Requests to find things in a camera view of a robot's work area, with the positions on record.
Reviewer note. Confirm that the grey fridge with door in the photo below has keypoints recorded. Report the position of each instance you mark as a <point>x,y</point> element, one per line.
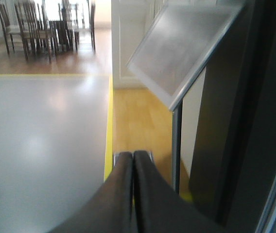
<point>234,159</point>

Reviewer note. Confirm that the silver sign stand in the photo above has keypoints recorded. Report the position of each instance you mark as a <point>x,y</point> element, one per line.
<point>174,52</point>

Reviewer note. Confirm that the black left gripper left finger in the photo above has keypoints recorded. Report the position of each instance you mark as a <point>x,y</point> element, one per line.
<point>110,209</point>

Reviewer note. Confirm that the dark wooden chair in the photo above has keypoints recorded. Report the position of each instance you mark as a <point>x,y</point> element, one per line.
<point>8,29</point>

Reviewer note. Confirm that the white cabinet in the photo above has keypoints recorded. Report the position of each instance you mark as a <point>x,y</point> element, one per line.
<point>130,20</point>

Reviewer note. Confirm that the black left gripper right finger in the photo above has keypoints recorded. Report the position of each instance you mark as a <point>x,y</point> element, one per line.
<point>159,209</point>

